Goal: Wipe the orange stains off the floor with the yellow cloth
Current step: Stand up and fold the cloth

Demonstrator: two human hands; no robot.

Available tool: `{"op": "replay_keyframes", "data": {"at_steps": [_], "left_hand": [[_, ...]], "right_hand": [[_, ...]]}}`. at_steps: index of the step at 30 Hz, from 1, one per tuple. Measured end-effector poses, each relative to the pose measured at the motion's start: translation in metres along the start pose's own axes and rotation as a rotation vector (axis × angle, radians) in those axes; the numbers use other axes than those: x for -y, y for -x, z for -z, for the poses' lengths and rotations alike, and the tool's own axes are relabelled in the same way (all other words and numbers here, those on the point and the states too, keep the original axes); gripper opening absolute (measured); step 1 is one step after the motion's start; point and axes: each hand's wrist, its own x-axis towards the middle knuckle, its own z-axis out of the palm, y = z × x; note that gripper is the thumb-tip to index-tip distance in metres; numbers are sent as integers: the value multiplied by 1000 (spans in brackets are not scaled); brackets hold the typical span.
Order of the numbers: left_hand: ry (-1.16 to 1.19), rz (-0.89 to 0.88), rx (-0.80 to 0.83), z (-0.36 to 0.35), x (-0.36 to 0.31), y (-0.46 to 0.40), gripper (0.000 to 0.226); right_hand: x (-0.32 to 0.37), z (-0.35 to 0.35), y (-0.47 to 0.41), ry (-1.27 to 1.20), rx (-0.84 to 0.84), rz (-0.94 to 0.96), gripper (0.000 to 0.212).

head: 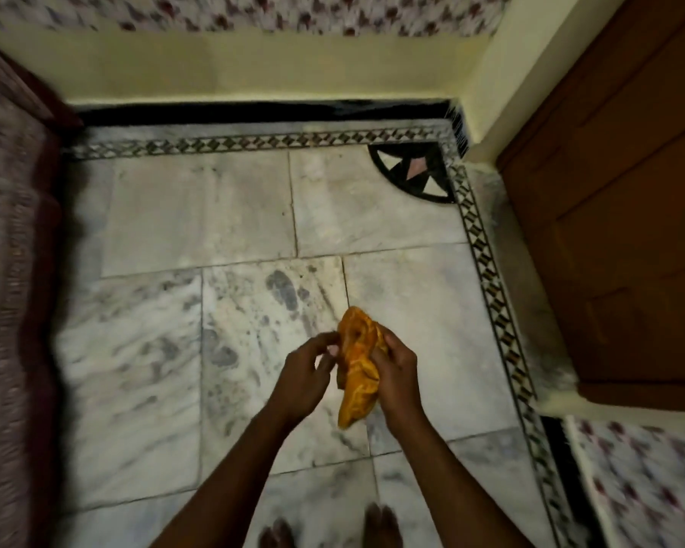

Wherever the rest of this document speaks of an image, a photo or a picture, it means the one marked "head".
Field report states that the patterned bed cover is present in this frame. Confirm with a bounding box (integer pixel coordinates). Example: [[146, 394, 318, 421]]
[[0, 37, 83, 548]]

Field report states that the person's left foot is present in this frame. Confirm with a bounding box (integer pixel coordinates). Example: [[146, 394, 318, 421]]
[[258, 518, 298, 548]]

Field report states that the brown wooden door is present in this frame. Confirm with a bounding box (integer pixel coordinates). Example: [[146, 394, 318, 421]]
[[495, 0, 685, 414]]

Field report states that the person's right forearm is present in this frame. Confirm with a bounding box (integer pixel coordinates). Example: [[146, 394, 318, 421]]
[[389, 408, 534, 548]]

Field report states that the person's right foot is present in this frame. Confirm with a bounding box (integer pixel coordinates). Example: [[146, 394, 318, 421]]
[[363, 503, 404, 548]]

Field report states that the person's left hand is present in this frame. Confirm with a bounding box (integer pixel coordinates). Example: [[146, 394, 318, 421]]
[[265, 331, 343, 427]]

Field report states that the person's right hand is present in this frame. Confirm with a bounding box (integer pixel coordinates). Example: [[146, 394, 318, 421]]
[[368, 324, 424, 434]]

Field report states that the floral patterned fabric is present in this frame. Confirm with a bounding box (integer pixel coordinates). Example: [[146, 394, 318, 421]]
[[565, 416, 685, 548]]

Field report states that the floral patterned curtain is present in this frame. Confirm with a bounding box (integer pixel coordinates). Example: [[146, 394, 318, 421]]
[[0, 0, 515, 37]]

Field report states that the person's foot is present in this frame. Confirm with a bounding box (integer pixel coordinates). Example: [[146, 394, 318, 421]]
[[363, 503, 404, 548], [258, 518, 298, 548]]

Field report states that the person's left forearm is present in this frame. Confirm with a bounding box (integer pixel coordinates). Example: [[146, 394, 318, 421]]
[[151, 403, 293, 548]]

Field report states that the orange cloth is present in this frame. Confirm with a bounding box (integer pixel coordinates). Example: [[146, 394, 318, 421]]
[[336, 306, 390, 430]]

